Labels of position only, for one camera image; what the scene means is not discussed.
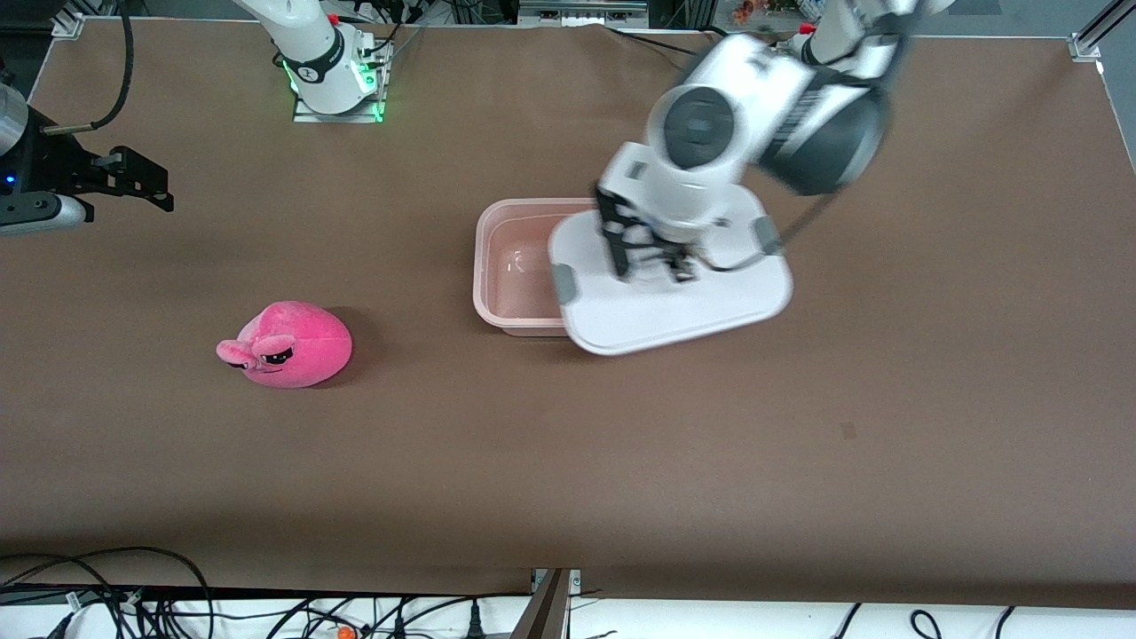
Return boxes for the white box lid grey latches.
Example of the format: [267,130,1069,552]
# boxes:
[548,182,793,357]

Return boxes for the grey metal bracket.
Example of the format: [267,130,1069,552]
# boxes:
[519,0,649,28]

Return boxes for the aluminium arm base plate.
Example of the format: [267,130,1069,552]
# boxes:
[293,35,386,123]

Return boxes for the pink plush toy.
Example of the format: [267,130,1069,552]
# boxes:
[216,301,354,390]

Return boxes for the black looping floor cable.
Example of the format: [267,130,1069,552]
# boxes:
[0,546,216,639]

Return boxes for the aluminium frame post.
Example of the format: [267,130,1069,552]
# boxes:
[510,568,582,639]

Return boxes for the brown table mat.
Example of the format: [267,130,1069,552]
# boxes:
[0,16,1136,613]

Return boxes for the pink plastic storage box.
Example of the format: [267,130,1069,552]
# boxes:
[473,198,613,338]

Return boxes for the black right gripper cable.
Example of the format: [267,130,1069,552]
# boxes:
[40,0,136,134]

